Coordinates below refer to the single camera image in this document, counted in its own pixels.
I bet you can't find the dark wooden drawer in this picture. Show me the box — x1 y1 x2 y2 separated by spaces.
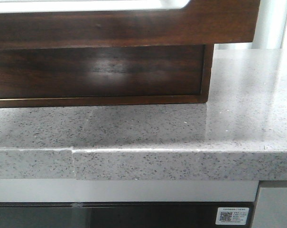
0 44 207 99
0 0 260 49

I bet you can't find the white plastic drawer handle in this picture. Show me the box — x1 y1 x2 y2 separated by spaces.
0 0 190 13

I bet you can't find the dark wooden drawer cabinet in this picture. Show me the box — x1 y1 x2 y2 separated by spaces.
0 43 215 109

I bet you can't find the white QR code sticker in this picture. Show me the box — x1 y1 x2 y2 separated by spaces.
215 207 250 225

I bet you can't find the grey cabinet door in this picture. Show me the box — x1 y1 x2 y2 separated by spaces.
252 181 287 228

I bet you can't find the black glass appliance front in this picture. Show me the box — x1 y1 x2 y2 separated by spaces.
0 202 254 228

